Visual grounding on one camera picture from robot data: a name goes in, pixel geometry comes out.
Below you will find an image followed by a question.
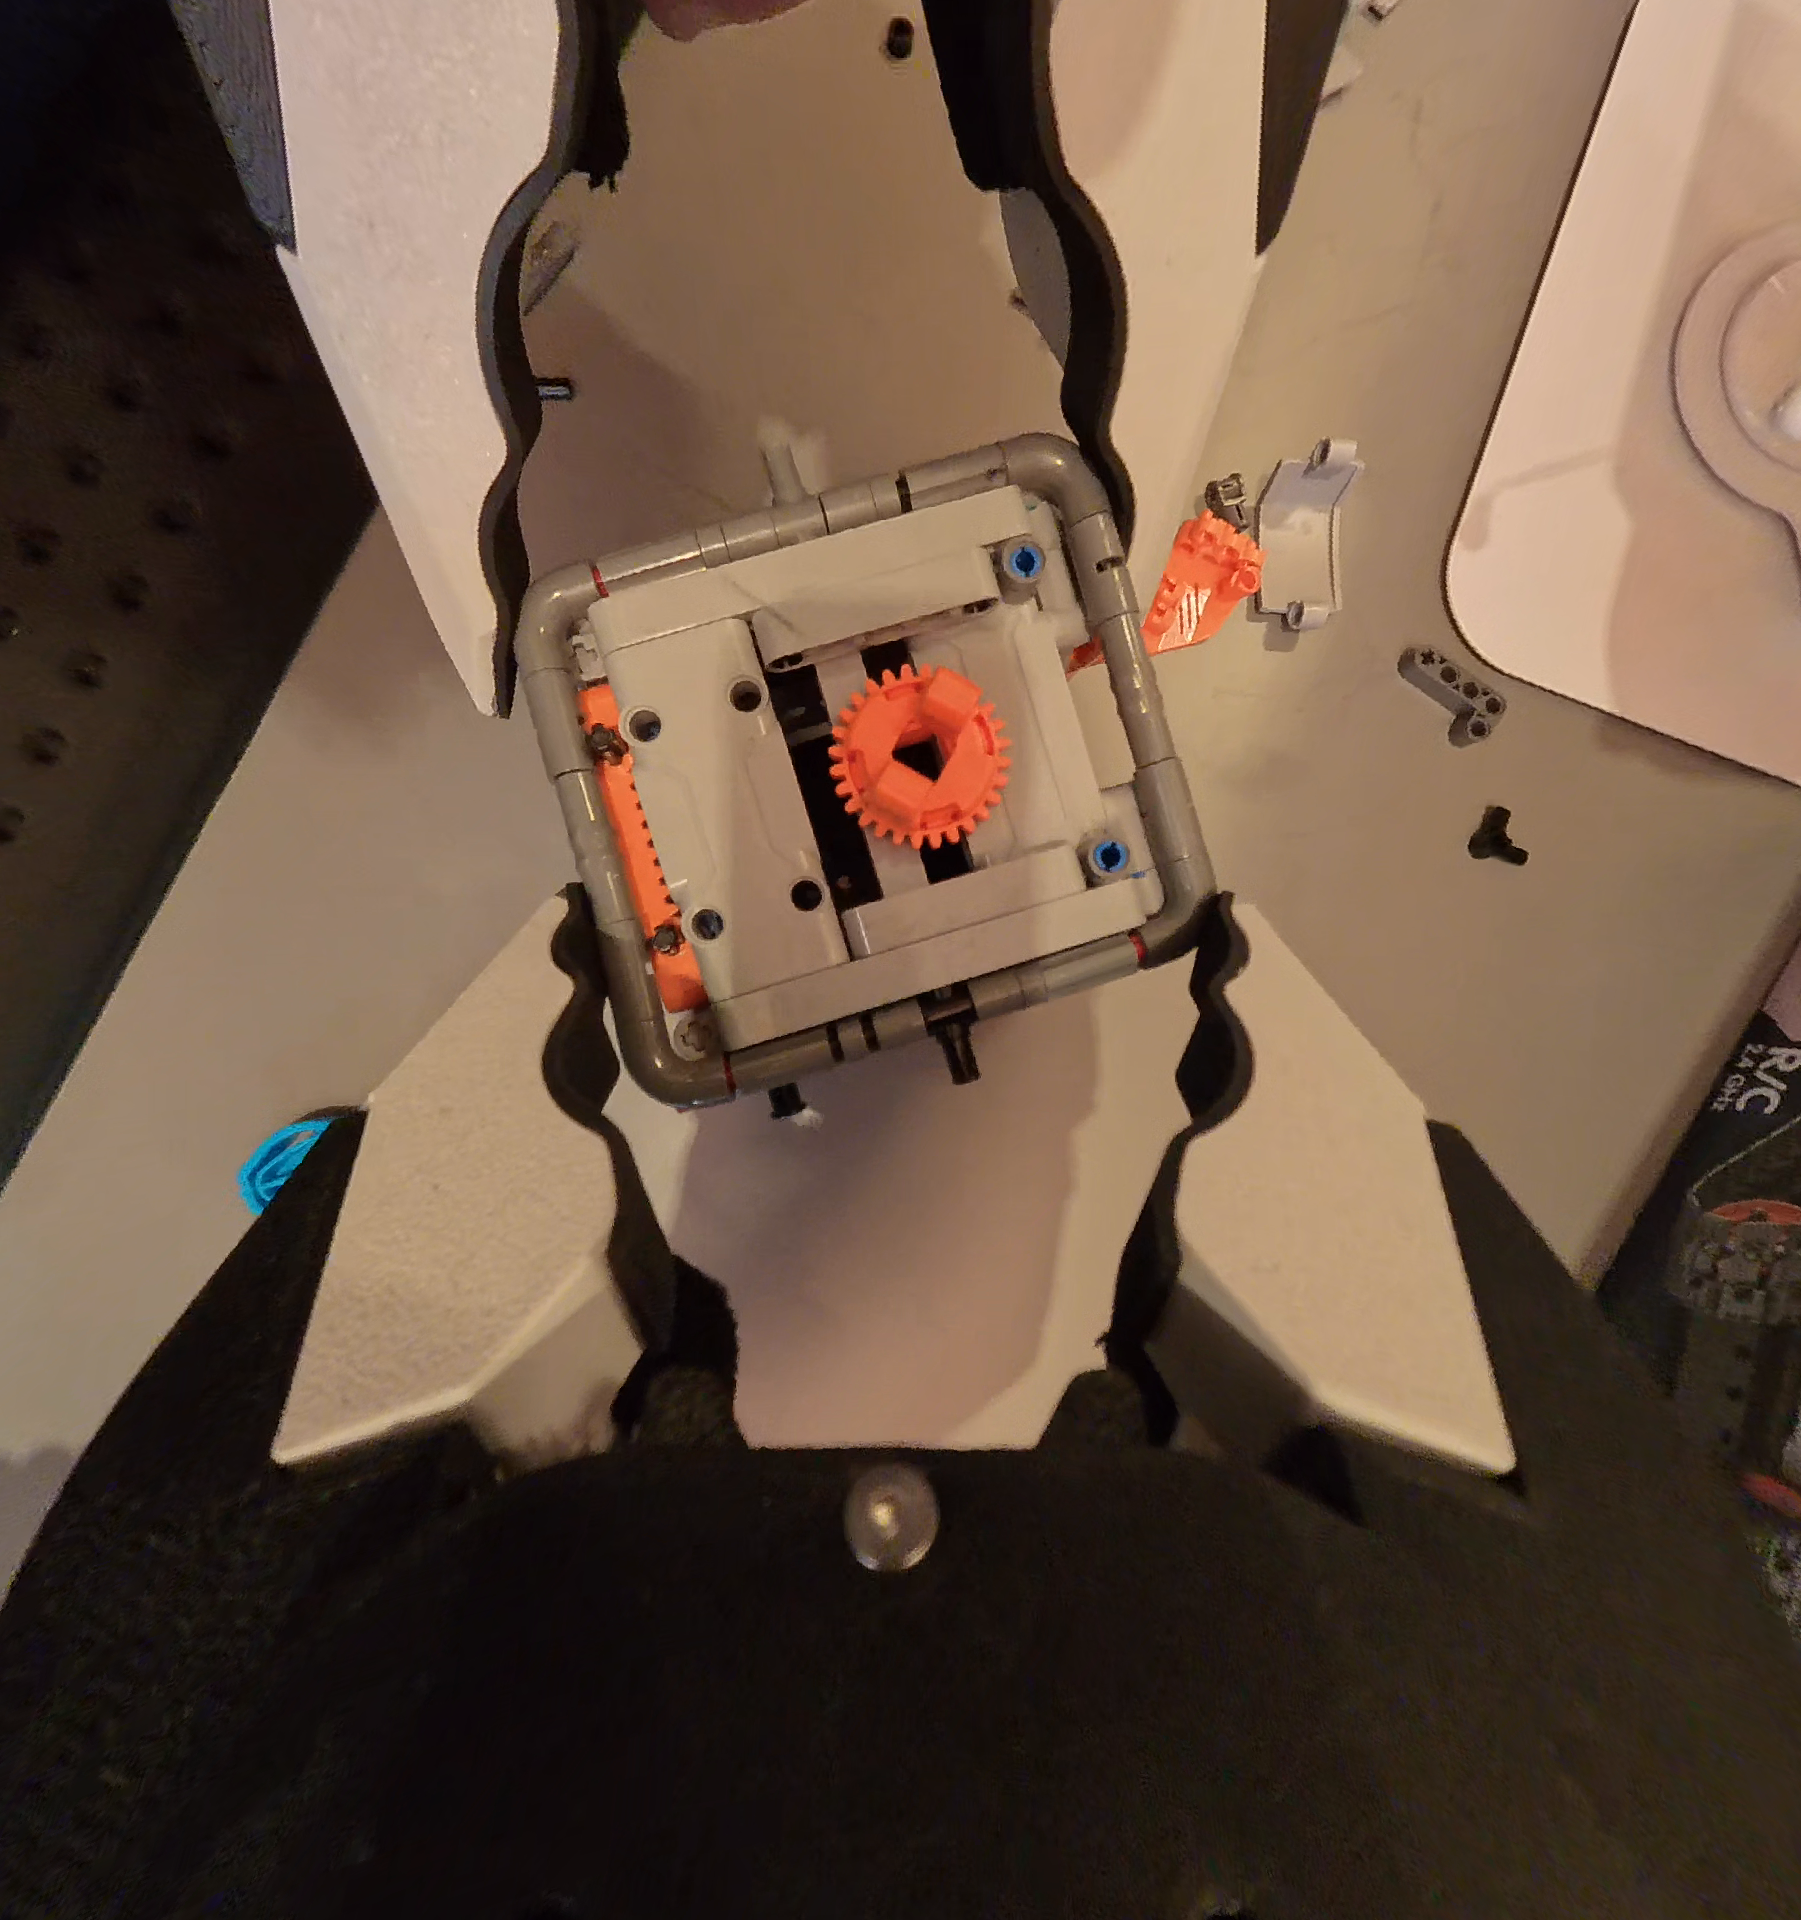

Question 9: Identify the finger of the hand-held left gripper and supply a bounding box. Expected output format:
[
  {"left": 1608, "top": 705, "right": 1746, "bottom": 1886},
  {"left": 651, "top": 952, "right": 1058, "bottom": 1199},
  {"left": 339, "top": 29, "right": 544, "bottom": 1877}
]
[
  {"left": 923, "top": 0, "right": 1328, "bottom": 554},
  {"left": 171, "top": 0, "right": 634, "bottom": 719}
]

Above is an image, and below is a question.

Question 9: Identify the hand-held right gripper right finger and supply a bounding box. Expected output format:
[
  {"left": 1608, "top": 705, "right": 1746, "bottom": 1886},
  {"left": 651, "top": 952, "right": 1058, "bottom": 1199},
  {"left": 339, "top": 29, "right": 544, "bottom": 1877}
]
[{"left": 1098, "top": 892, "right": 1520, "bottom": 1477}]

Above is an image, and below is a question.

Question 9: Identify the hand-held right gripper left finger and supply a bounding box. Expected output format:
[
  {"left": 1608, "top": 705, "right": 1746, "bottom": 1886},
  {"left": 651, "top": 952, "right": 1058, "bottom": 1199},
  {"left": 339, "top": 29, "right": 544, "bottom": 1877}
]
[{"left": 269, "top": 884, "right": 746, "bottom": 1463}]

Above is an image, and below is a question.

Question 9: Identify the grey building block model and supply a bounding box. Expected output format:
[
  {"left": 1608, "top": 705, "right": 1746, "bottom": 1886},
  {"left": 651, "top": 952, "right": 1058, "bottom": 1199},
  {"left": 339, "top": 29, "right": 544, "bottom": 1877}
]
[{"left": 514, "top": 432, "right": 1221, "bottom": 1123}]

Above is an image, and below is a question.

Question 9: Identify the turquoise plastic tool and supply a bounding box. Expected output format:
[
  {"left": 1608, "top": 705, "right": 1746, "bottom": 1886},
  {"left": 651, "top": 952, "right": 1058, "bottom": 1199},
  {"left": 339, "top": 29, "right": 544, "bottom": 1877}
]
[{"left": 232, "top": 1110, "right": 364, "bottom": 1211}]

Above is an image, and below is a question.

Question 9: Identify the grey curved panel piece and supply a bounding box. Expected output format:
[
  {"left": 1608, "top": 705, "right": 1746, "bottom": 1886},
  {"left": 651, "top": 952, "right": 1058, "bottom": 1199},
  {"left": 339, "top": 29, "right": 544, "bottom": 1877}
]
[{"left": 1252, "top": 438, "right": 1365, "bottom": 630}]

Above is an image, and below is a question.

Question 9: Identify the toy kit cardboard box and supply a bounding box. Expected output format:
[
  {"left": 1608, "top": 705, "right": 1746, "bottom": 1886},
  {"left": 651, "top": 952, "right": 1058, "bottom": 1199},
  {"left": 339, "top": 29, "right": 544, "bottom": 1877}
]
[{"left": 1596, "top": 870, "right": 1801, "bottom": 1920}]

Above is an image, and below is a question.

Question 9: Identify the orange wedge panel piece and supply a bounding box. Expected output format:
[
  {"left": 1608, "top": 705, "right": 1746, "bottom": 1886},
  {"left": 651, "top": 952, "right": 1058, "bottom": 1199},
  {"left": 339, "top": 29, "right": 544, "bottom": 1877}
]
[{"left": 1144, "top": 509, "right": 1269, "bottom": 657}]

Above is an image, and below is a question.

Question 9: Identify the black studded armrest pad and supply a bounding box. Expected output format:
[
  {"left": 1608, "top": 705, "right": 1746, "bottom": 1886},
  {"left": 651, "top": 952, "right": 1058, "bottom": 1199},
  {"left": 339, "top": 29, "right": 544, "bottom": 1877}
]
[{"left": 0, "top": 0, "right": 375, "bottom": 1247}]

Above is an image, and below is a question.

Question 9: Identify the white book stand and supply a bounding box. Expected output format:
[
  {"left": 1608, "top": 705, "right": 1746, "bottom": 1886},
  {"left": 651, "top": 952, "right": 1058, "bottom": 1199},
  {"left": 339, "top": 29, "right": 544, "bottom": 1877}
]
[{"left": 1445, "top": 0, "right": 1801, "bottom": 803}]

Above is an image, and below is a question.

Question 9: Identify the grey angled beam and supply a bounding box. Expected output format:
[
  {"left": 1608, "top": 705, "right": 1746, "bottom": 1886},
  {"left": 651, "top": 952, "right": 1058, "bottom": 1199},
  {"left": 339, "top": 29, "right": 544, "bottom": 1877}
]
[{"left": 1399, "top": 644, "right": 1508, "bottom": 747}]

